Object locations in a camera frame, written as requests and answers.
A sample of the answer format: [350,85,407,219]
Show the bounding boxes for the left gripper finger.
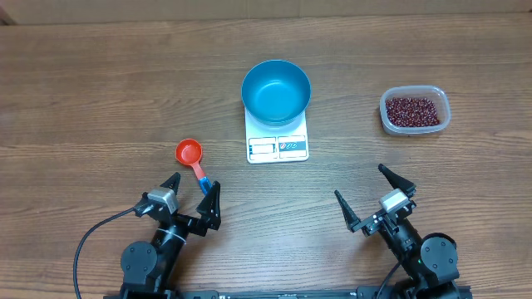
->
[196,181,221,230]
[160,172,181,194]

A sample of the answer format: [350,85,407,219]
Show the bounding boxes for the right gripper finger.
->
[334,190,361,232]
[378,164,416,195]

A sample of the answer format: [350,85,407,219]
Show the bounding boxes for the red measuring scoop blue handle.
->
[175,139,211,195]

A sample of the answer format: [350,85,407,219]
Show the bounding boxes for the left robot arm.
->
[118,173,221,298]

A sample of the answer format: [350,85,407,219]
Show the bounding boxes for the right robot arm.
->
[334,164,462,298]

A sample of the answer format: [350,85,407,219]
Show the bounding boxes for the white digital kitchen scale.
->
[244,110,309,164]

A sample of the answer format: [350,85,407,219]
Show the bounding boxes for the blue plastic bowl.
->
[240,60,313,126]

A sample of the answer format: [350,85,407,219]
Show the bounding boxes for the red beans in container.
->
[385,97,441,127]

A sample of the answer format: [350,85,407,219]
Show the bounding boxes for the clear plastic container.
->
[380,86,451,135]

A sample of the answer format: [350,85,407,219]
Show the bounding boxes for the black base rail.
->
[103,284,473,299]

